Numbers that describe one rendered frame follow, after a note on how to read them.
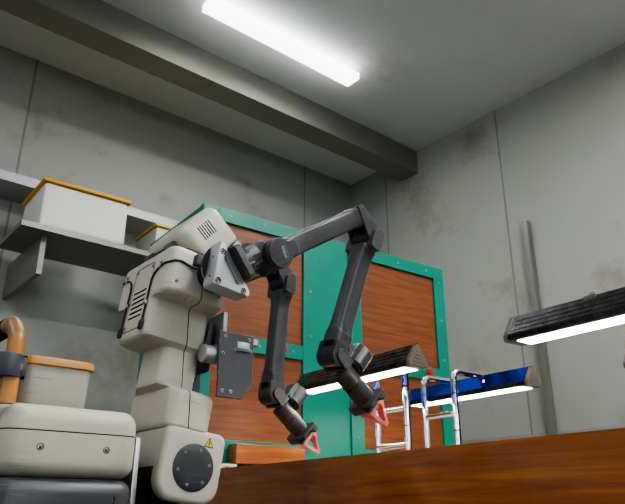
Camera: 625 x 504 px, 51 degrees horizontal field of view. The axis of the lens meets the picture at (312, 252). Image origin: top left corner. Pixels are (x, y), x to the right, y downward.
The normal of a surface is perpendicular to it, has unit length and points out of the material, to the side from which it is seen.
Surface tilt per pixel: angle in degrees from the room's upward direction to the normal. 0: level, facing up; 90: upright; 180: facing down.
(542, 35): 180
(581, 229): 90
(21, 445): 90
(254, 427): 90
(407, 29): 180
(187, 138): 90
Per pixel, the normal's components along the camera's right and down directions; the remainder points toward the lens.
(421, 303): 0.58, -0.29
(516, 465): -0.81, -0.22
